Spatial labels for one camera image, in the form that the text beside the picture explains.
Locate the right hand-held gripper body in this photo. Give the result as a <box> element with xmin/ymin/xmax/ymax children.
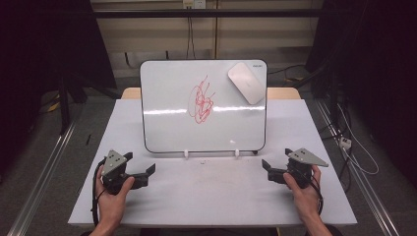
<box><xmin>268</xmin><ymin>147</ymin><xmax>329</xmax><ymax>190</ymax></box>

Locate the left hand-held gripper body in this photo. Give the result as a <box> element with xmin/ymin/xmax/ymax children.
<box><xmin>100</xmin><ymin>149</ymin><xmax>149</xmax><ymax>196</ymax></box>

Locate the white whiteboard with black rim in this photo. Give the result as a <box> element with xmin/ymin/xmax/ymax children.
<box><xmin>139</xmin><ymin>58</ymin><xmax>268</xmax><ymax>154</ymax></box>

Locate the white whiteboard eraser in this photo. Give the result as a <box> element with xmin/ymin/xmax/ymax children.
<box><xmin>227</xmin><ymin>61</ymin><xmax>266</xmax><ymax>106</ymax></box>

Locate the person's right hand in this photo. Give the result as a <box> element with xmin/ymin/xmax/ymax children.
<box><xmin>282</xmin><ymin>164</ymin><xmax>325</xmax><ymax>224</ymax></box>

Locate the person's left hand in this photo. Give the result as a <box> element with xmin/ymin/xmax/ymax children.
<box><xmin>95</xmin><ymin>164</ymin><xmax>136</xmax><ymax>227</ymax></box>

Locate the wooden table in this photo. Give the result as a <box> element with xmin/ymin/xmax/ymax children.
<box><xmin>120</xmin><ymin>87</ymin><xmax>302</xmax><ymax>100</ymax></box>

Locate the black metal stand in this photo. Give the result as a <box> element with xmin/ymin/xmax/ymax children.
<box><xmin>57</xmin><ymin>70</ymin><xmax>122</xmax><ymax>136</ymax></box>

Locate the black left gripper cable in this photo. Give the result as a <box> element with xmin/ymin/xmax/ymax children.
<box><xmin>90</xmin><ymin>158</ymin><xmax>108</xmax><ymax>228</ymax></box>

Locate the aluminium floor rail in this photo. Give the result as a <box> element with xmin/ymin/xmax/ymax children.
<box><xmin>315</xmin><ymin>98</ymin><xmax>401</xmax><ymax>236</ymax></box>
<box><xmin>6</xmin><ymin>119</ymin><xmax>80</xmax><ymax>236</ymax></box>

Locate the white cable on floor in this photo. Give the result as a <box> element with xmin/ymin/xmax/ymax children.
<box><xmin>336</xmin><ymin>103</ymin><xmax>381</xmax><ymax>176</ymax></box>

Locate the black cable on floor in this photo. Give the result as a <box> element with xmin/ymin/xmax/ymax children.
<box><xmin>267</xmin><ymin>64</ymin><xmax>308</xmax><ymax>76</ymax></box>

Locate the black hanging cable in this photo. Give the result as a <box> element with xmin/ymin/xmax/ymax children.
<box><xmin>185</xmin><ymin>8</ymin><xmax>197</xmax><ymax>60</ymax></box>

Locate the white wall outlet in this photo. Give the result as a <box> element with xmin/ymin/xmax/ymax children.
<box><xmin>182</xmin><ymin>0</ymin><xmax>208</xmax><ymax>10</ymax></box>

